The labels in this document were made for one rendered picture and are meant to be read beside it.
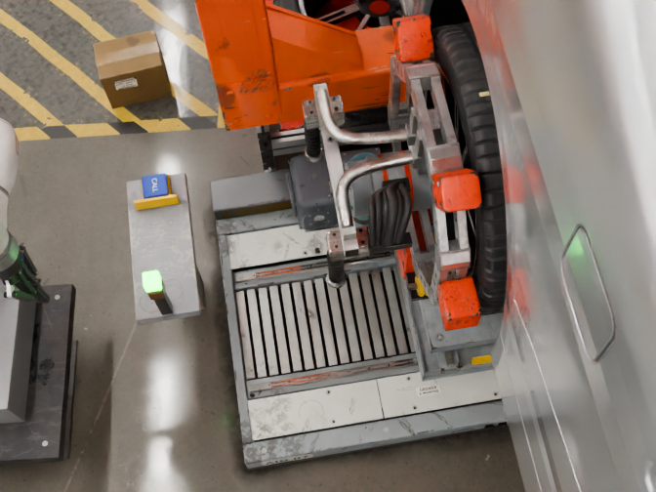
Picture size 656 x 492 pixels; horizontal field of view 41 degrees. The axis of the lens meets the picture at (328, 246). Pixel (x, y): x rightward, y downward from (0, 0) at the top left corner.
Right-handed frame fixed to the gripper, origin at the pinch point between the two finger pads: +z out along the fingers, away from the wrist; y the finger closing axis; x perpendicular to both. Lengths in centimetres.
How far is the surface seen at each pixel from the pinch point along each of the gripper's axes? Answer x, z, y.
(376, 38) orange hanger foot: 78, 15, -79
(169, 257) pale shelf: 19.3, 35.2, -25.1
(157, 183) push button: 15, 32, -47
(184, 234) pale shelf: 23, 35, -32
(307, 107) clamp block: 62, -12, -37
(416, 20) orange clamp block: 87, -29, -47
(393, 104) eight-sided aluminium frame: 82, 1, -47
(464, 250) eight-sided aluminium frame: 95, -13, 1
